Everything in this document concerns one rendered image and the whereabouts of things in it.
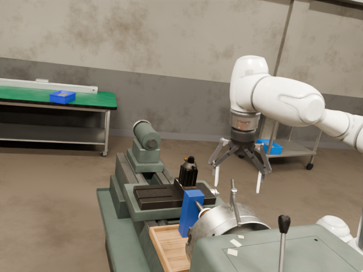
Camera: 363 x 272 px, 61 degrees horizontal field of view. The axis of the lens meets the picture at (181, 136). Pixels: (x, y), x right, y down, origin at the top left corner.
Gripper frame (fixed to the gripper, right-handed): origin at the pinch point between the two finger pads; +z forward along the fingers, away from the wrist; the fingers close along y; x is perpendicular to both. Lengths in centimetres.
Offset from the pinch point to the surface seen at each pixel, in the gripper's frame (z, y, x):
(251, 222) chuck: 13.1, 6.3, -0.7
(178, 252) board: 47, -23, 15
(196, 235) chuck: 20.2, -11.6, -4.1
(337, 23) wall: -52, 122, 543
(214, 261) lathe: 9.2, -2.5, -26.4
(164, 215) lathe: 46, -37, 39
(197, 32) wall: -30, -105, 421
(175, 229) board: 47, -28, 30
